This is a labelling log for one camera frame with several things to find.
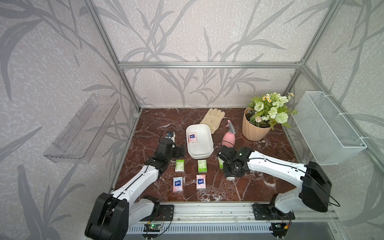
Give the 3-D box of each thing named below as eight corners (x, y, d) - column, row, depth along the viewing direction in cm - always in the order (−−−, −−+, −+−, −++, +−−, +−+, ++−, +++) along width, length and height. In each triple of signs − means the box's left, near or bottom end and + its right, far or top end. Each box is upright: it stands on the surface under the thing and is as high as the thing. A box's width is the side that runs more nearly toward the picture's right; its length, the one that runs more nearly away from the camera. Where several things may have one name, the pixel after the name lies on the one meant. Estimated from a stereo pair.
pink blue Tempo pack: (172, 191, 82) (171, 190, 80) (174, 178, 87) (173, 176, 85) (182, 191, 82) (182, 190, 80) (183, 178, 87) (183, 176, 85)
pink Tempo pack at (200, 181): (196, 188, 83) (195, 187, 81) (196, 176, 87) (196, 174, 85) (205, 188, 83) (205, 187, 81) (205, 176, 87) (205, 174, 85)
